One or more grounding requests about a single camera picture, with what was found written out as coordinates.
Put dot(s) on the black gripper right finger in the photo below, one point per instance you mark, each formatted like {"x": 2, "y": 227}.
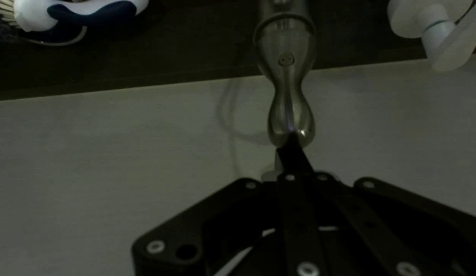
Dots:
{"x": 384, "y": 230}

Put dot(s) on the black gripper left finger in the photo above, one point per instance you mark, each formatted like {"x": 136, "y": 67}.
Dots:
{"x": 271, "y": 222}

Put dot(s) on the brushed steel faucet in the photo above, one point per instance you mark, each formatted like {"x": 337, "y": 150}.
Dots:
{"x": 284, "y": 40}

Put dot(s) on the dish brush blue white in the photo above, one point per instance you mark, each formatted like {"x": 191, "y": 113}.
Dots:
{"x": 62, "y": 21}

